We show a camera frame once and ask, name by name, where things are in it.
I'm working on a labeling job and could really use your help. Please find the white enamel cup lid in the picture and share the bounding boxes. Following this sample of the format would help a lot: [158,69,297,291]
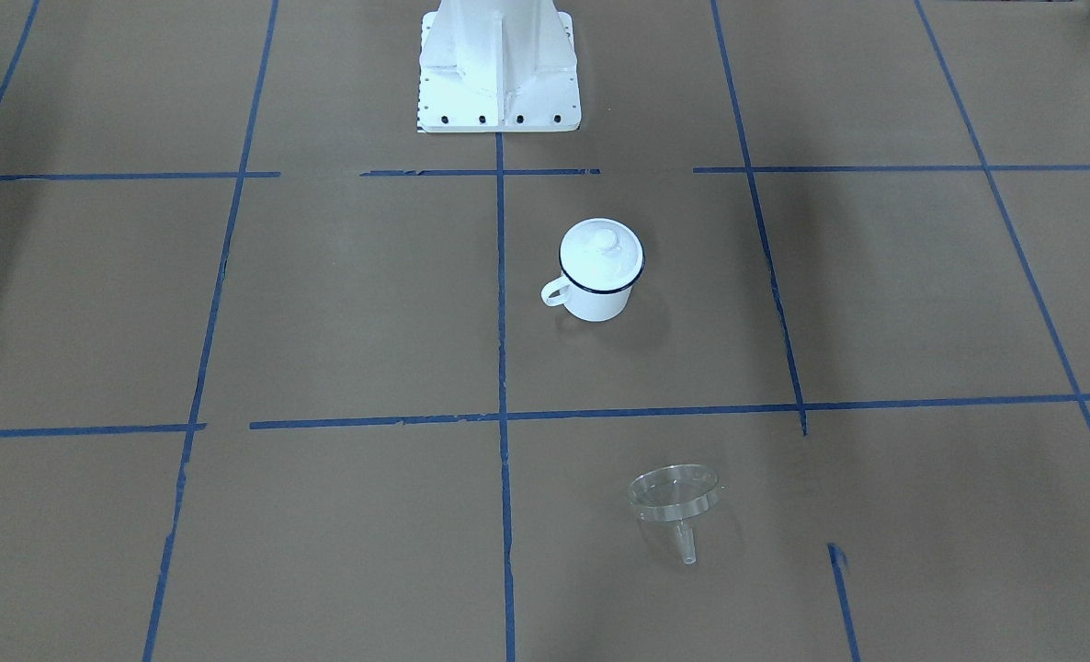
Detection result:
[559,218,646,294]

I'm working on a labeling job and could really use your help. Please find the white enamel cup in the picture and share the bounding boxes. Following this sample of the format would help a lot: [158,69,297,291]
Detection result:
[538,268,644,323]

